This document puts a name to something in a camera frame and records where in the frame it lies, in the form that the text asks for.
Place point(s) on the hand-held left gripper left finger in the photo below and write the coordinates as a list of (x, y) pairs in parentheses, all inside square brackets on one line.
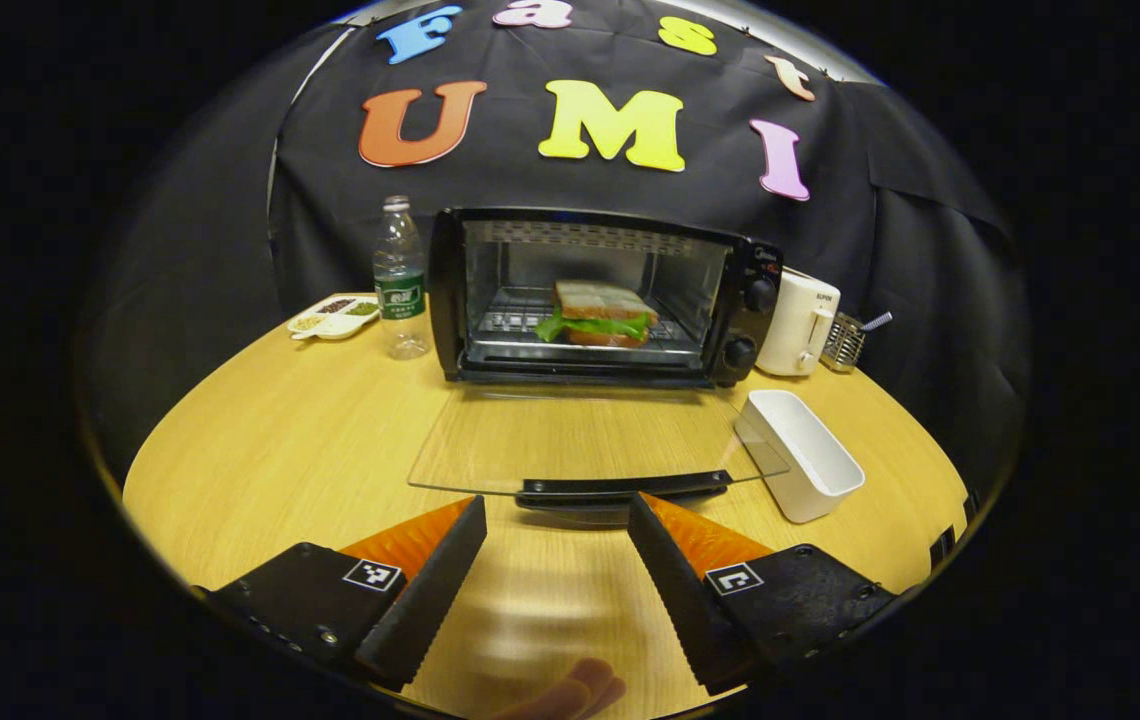
[(430, 600)]

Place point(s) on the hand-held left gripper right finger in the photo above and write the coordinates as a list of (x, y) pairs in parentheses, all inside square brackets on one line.
[(680, 610)]

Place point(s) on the black electric oven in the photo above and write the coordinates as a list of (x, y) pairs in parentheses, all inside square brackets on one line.
[(755, 330)]

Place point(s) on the lettuce sandwich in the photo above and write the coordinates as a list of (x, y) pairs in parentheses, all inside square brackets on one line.
[(600, 310)]

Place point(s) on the white rectangular dish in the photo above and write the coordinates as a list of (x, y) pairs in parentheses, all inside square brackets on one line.
[(805, 455)]

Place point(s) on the white sectioned snack dish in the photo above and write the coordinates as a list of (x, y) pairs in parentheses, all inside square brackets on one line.
[(333, 317)]

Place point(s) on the clear plastic water bottle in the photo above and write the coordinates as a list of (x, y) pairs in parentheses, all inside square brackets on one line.
[(400, 290)]

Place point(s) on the white toaster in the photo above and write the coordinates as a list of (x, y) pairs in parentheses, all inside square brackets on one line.
[(798, 320)]

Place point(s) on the black backdrop cloth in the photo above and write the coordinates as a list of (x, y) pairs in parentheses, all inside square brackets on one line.
[(210, 220)]

